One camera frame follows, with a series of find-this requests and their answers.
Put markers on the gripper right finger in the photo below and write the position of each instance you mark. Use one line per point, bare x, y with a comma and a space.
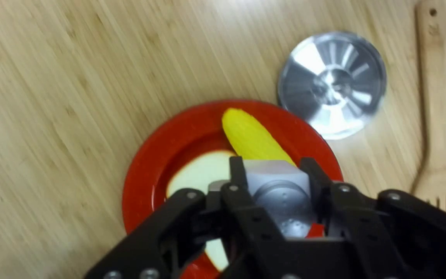
366, 224

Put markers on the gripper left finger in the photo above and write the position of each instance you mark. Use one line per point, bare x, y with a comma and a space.
176, 232

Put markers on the white shaker container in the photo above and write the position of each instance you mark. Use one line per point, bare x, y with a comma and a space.
281, 193

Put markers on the toy apple slice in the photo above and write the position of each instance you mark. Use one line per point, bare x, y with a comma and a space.
201, 172

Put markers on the red plate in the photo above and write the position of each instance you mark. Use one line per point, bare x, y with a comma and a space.
161, 155

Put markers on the yellow toy corn cob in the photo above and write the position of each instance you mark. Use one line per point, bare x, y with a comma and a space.
252, 137

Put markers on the wooden slotted spatula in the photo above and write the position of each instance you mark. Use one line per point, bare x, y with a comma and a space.
438, 116

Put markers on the silver metal pot lid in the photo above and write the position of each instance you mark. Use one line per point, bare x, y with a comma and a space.
333, 83

